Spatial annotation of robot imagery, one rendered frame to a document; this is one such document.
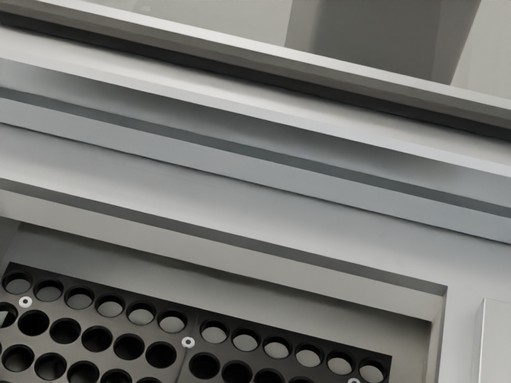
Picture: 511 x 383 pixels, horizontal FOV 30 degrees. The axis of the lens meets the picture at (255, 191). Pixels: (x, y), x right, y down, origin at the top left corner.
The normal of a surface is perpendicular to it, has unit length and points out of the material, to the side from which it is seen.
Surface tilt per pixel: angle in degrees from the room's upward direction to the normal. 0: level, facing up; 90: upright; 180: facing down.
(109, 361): 0
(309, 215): 0
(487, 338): 0
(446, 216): 90
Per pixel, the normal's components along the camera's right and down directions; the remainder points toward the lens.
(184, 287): 0.11, -0.65
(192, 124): -0.21, 0.73
